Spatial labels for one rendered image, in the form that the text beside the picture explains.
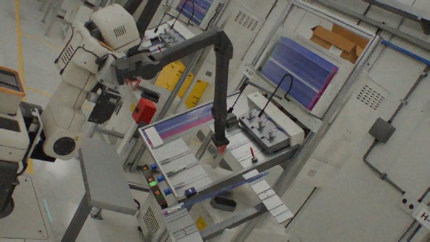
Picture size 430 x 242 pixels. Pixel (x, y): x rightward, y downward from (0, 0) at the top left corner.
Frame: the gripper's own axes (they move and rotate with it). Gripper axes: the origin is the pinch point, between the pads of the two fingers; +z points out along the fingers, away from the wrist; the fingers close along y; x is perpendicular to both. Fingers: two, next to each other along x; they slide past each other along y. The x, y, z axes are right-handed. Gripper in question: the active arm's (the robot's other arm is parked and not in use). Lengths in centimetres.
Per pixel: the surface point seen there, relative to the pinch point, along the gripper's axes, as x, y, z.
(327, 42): -95, 32, -33
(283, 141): -29.0, -17.2, -7.5
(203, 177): 16.0, -11.9, 2.3
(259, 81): -43, 31, -17
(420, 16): -207, 49, -26
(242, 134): -16.9, 6.9, -1.2
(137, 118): 27, 81, 15
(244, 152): -10.6, -7.8, -0.5
